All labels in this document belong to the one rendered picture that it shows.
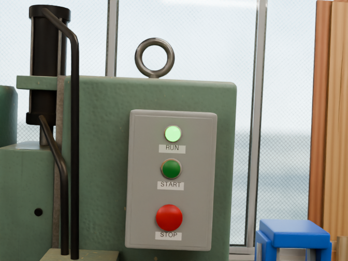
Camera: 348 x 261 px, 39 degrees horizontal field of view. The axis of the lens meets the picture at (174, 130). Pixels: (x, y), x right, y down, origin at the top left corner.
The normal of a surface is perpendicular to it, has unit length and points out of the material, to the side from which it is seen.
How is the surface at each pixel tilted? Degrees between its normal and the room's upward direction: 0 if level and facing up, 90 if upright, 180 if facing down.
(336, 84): 87
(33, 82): 90
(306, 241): 90
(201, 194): 90
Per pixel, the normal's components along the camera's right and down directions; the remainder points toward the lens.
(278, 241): 0.08, 0.06
